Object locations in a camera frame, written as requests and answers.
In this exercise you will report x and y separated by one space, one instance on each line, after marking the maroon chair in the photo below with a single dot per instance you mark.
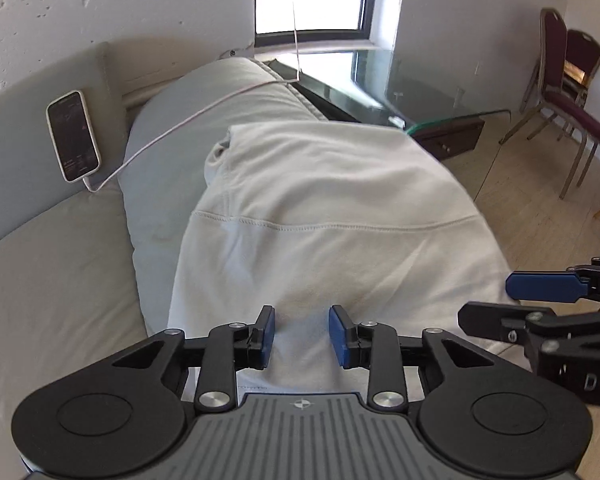
581 65
554 43

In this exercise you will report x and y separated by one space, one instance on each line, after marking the window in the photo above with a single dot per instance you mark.
278 22

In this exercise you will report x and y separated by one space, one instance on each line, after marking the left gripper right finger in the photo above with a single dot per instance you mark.
376 348

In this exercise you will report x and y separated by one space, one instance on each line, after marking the cream t-shirt with script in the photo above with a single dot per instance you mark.
301 216

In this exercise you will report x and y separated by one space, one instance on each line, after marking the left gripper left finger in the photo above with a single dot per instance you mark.
227 350

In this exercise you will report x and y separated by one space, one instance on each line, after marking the white smartphone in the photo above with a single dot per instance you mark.
73 138

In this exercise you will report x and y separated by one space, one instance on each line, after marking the grey pillow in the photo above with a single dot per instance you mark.
168 145

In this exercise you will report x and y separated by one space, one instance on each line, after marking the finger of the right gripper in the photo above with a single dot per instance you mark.
505 323
549 286

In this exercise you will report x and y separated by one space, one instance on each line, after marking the maroon chair front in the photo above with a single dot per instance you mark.
554 43

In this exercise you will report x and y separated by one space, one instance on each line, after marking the maroon chair rear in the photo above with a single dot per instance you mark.
581 65

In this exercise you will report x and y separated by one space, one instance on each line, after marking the grey sofa back cushion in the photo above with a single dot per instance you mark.
30 177

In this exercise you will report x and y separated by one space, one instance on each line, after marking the glass side table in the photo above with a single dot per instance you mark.
374 87

